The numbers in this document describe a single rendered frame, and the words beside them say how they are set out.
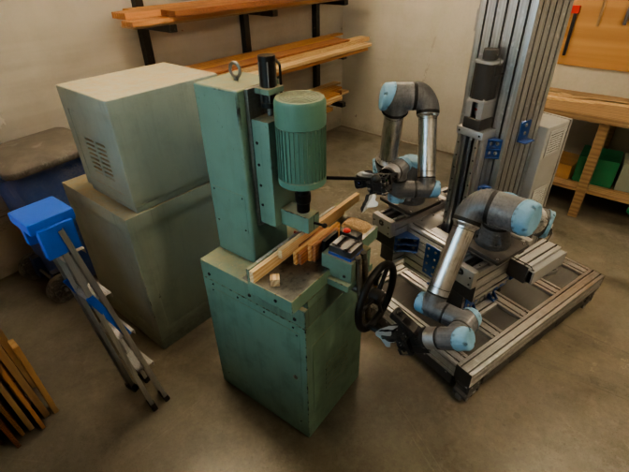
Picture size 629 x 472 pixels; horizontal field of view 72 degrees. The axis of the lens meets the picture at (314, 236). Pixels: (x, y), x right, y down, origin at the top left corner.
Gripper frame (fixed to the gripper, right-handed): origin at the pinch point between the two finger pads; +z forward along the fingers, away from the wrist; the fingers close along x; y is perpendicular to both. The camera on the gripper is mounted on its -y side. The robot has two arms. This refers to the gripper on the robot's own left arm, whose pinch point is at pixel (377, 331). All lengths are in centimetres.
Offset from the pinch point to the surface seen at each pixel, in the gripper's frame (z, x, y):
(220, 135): 29, -2, -87
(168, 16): 147, 95, -179
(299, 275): 18.2, -6.8, -29.5
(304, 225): 17.0, 5.6, -44.4
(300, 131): -4, 2, -76
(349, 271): 3.2, 3.2, -24.2
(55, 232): 66, -56, -81
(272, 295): 20.1, -19.8, -29.4
